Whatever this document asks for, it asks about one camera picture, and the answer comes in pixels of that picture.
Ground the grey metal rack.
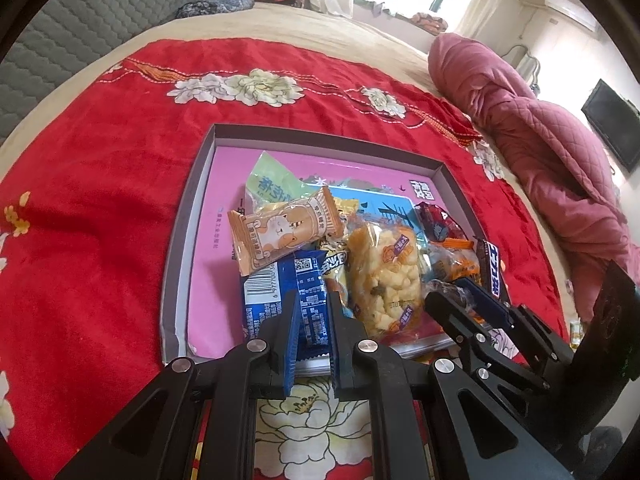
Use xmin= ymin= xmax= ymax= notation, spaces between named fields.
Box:
xmin=500 ymin=44 xmax=543 ymax=91

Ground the pink book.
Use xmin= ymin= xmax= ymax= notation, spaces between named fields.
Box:
xmin=185 ymin=147 xmax=453 ymax=361

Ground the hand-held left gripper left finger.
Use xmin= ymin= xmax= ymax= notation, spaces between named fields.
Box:
xmin=55 ymin=294 xmax=301 ymax=480

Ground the clear puffed snack bag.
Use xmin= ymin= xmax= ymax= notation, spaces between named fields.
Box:
xmin=345 ymin=222 xmax=426 ymax=338

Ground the white air conditioner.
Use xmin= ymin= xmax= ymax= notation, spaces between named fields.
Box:
xmin=544 ymin=0 xmax=598 ymax=31

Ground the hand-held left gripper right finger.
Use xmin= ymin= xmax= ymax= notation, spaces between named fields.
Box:
xmin=326 ymin=291 xmax=576 ymax=480

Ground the red snack packet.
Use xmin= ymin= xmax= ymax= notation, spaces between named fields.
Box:
xmin=412 ymin=201 xmax=473 ymax=243

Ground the orange cloth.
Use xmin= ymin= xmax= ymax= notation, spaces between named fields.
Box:
xmin=412 ymin=12 xmax=449 ymax=35

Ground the orange hamster snack packet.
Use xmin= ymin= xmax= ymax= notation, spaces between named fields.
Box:
xmin=227 ymin=185 xmax=346 ymax=277

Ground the beige bed sheet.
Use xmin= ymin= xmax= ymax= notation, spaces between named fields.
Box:
xmin=0 ymin=0 xmax=626 ymax=341

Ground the grey cardboard box tray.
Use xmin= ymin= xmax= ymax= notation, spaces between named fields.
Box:
xmin=160 ymin=122 xmax=506 ymax=366

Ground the clear orange print snack packet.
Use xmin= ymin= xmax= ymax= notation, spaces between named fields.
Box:
xmin=425 ymin=237 xmax=481 ymax=286

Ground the green pastry packet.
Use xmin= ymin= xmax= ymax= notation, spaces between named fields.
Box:
xmin=243 ymin=152 xmax=321 ymax=221

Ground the dark floral pillow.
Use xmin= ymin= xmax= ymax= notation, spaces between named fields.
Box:
xmin=177 ymin=0 xmax=256 ymax=20

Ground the black television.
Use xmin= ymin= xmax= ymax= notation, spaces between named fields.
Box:
xmin=581 ymin=79 xmax=640 ymax=173

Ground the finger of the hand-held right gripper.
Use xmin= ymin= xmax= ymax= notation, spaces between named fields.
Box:
xmin=424 ymin=282 xmax=551 ymax=401
xmin=457 ymin=277 xmax=573 ymax=366

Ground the brown chocolate bar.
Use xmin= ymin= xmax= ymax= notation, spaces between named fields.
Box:
xmin=472 ymin=237 xmax=511 ymax=306

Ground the yellow cartoon snack packet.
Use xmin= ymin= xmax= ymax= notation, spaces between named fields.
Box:
xmin=320 ymin=197 xmax=361 ymax=321

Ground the grey quilted headboard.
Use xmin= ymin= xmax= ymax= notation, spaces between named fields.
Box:
xmin=0 ymin=0 xmax=221 ymax=146

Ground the blue cookie packet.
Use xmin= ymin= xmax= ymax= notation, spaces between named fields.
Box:
xmin=242 ymin=252 xmax=333 ymax=361

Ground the red floral blanket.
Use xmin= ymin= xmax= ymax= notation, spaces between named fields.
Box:
xmin=0 ymin=37 xmax=571 ymax=480

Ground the pink quilt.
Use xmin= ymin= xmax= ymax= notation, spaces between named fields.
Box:
xmin=427 ymin=32 xmax=640 ymax=281

